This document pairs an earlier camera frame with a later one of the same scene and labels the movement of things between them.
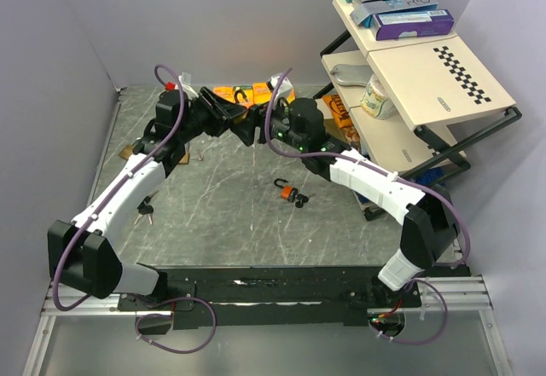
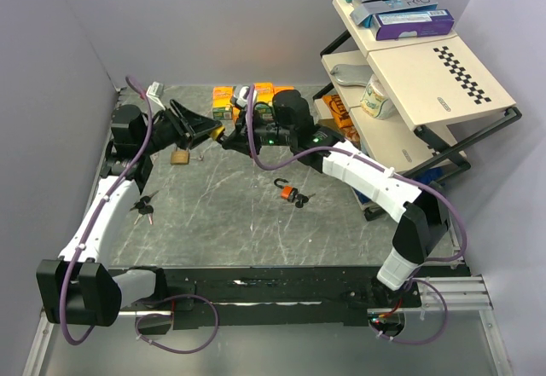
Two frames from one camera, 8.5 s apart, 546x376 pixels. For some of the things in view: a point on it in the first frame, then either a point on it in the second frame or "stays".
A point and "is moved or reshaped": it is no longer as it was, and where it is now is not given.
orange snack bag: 342,118 stays
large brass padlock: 185,159 stays
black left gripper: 218,122 → 199,126
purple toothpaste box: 404,24 stays
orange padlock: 285,190 stays
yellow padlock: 241,98 is moved or reshaped
